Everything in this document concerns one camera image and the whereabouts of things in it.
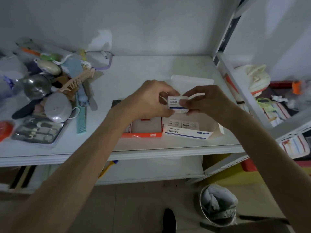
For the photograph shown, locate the cream fabric bag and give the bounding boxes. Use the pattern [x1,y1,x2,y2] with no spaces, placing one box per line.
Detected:
[225,64,271,96]

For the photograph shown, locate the teal plastic comb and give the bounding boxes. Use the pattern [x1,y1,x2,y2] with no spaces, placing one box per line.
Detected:
[76,92,87,134]

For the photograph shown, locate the yellow cardboard box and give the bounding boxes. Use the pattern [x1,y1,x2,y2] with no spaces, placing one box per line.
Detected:
[203,154,265,185]

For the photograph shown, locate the white round plastic container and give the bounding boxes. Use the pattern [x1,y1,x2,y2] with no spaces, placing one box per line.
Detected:
[44,93,74,123]

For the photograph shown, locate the manicure set in clear case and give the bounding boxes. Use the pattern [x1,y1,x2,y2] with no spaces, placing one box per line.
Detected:
[11,116,65,145]

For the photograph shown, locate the waste bin with white liner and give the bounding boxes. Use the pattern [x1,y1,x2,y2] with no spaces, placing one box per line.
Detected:
[199,184,239,227]

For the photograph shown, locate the light blue cloth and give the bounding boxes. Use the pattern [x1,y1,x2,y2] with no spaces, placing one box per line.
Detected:
[60,58,84,77]

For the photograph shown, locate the white open carton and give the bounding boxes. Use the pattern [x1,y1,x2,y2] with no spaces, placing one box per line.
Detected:
[162,113,226,141]

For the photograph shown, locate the white metal shelf frame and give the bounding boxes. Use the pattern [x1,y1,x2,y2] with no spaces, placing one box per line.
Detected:
[185,0,311,185]

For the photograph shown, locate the small white paperclip box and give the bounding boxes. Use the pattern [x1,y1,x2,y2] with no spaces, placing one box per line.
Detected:
[167,95,189,113]

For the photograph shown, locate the cream oval brush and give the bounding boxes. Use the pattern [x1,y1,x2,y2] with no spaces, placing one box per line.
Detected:
[34,59,62,76]

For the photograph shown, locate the person's right hand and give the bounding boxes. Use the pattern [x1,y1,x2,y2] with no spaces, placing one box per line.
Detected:
[181,85,238,122]

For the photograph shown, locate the dark navy sock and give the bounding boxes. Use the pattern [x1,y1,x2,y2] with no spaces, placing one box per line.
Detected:
[12,99,43,120]

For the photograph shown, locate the person's left forearm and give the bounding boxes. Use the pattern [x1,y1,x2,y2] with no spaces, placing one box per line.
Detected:
[0,105,136,233]

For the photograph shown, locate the red round lid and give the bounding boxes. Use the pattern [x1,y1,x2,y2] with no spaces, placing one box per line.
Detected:
[0,121,14,141]

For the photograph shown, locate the pink plastic comb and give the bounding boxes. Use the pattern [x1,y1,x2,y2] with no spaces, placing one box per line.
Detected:
[58,68,95,93]

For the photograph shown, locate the green and orange brush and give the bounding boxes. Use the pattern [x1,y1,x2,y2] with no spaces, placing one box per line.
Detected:
[21,46,62,62]

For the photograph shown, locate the orange cardboard box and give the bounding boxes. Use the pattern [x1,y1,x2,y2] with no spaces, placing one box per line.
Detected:
[121,116,163,138]

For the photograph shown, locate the person's black shoe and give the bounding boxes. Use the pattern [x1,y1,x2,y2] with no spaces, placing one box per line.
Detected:
[162,208,177,233]

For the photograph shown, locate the person's right forearm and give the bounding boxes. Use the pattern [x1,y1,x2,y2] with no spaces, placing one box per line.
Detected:
[219,105,311,227]

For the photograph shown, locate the purple thin hoop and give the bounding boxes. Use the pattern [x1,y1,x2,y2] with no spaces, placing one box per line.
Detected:
[92,51,115,71]

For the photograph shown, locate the steel ladle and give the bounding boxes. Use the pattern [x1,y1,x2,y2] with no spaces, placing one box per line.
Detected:
[15,75,53,99]

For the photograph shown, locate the person's left hand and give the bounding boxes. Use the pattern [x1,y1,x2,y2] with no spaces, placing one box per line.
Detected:
[121,80,181,122]

